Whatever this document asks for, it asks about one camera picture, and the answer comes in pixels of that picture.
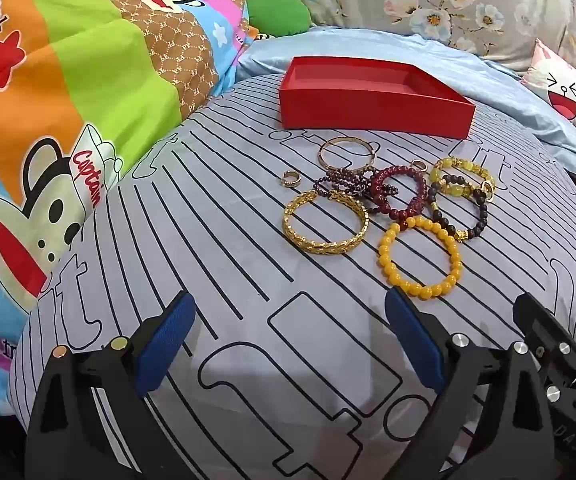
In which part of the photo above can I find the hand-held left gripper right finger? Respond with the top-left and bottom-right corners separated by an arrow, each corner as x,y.
384,287 -> 561,480

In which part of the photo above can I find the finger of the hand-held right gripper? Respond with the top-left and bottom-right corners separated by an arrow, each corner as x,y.
512,292 -> 576,376

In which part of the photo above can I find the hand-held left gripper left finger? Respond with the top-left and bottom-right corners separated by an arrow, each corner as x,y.
25,290 -> 199,480

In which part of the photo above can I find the black bead bracelet gold charm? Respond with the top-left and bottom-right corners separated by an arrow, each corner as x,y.
427,175 -> 491,245

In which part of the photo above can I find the wide gold cuff bangle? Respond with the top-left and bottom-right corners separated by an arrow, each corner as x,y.
282,190 -> 370,256

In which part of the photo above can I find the dark red bead bracelet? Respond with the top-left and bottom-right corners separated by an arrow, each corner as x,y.
369,164 -> 433,223

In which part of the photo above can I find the yellow crystal bead bracelet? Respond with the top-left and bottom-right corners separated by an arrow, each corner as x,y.
429,157 -> 496,203

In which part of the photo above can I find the long purple bead bracelet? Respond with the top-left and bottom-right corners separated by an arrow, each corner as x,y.
312,165 -> 376,202

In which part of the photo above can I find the thin gold bangle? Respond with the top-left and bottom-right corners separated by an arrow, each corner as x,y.
318,136 -> 376,173

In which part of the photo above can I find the red cardboard box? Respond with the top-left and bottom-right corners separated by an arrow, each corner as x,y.
278,56 -> 476,140

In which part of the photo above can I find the grey striped bedsheet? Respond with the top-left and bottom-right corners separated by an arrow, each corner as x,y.
8,72 -> 576,480

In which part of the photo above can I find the light blue pillow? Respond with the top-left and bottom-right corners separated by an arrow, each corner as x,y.
235,25 -> 576,181

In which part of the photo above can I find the pink cat face cushion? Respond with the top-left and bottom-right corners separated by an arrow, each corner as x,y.
520,39 -> 576,123

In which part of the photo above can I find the colourful cartoon monkey quilt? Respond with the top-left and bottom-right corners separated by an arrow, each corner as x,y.
0,0 -> 251,411

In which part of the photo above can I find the green plush toy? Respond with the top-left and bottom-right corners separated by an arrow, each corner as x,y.
245,0 -> 311,38

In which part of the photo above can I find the orange bead bracelet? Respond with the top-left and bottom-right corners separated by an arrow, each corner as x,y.
378,215 -> 463,301

